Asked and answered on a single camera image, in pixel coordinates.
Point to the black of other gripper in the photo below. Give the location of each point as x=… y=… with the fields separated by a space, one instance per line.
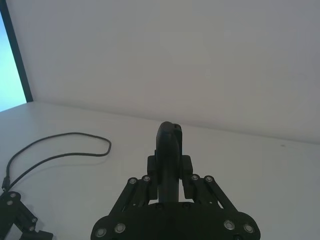
x=37 y=236

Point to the dark grey post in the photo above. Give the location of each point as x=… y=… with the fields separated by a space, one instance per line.
x=18 y=55

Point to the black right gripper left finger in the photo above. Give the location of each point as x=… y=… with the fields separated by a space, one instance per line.
x=166 y=160

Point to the white table cloth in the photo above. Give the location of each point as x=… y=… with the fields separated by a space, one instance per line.
x=250 y=180

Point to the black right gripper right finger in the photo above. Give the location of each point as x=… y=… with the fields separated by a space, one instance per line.
x=200 y=190

